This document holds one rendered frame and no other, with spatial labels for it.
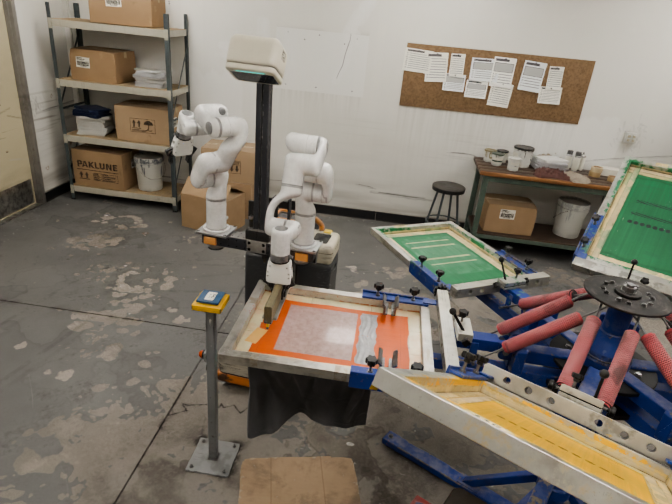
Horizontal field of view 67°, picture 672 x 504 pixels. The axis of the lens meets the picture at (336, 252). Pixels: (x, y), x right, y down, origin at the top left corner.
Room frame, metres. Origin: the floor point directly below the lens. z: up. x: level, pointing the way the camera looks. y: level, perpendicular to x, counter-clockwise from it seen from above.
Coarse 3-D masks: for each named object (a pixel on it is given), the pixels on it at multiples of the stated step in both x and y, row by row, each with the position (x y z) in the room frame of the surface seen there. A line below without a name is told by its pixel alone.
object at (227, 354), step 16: (256, 288) 2.00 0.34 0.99; (304, 288) 2.04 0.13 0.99; (320, 288) 2.05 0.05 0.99; (256, 304) 1.89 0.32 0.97; (368, 304) 2.00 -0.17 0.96; (400, 304) 1.99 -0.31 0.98; (240, 320) 1.73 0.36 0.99; (240, 336) 1.65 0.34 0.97; (224, 352) 1.51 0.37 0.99; (240, 352) 1.52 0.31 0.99; (432, 352) 1.64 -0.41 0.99; (272, 368) 1.48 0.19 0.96; (288, 368) 1.48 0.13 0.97; (304, 368) 1.47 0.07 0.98; (320, 368) 1.47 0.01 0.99; (336, 368) 1.48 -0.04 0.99; (432, 368) 1.54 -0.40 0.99
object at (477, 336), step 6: (474, 336) 1.70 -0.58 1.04; (480, 336) 1.71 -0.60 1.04; (486, 336) 1.71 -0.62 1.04; (492, 336) 1.71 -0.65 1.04; (456, 342) 1.69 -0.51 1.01; (480, 342) 1.68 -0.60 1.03; (486, 342) 1.68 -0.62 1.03; (492, 342) 1.68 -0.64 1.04; (498, 342) 1.68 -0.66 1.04; (468, 348) 1.69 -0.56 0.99; (480, 348) 1.68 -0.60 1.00; (486, 348) 1.68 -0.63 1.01; (492, 348) 1.68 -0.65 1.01
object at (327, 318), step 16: (288, 304) 1.94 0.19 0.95; (304, 304) 1.96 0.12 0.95; (320, 304) 1.97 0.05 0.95; (288, 320) 1.82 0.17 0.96; (304, 320) 1.83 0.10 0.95; (320, 320) 1.84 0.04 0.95; (336, 320) 1.85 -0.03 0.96; (352, 320) 1.86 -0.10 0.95; (384, 320) 1.89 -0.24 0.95; (400, 320) 1.90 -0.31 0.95; (384, 336) 1.77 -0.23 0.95; (400, 336) 1.78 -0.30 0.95
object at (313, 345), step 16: (272, 336) 1.69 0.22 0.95; (288, 336) 1.70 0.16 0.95; (304, 336) 1.71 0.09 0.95; (320, 336) 1.72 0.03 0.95; (336, 336) 1.73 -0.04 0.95; (352, 336) 1.74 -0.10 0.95; (256, 352) 1.58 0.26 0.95; (272, 352) 1.59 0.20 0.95; (288, 352) 1.60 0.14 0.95; (304, 352) 1.61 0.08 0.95; (320, 352) 1.62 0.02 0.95; (336, 352) 1.63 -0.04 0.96; (352, 352) 1.64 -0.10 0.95; (384, 352) 1.66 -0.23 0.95; (400, 352) 1.67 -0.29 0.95; (400, 368) 1.57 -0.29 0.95
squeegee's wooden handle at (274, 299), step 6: (276, 288) 1.74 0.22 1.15; (282, 288) 1.78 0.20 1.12; (270, 294) 1.70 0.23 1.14; (276, 294) 1.70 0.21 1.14; (270, 300) 1.65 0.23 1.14; (276, 300) 1.68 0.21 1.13; (270, 306) 1.61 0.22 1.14; (276, 306) 1.68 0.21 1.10; (264, 312) 1.61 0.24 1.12; (270, 312) 1.60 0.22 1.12; (264, 318) 1.61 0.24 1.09; (270, 318) 1.60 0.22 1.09
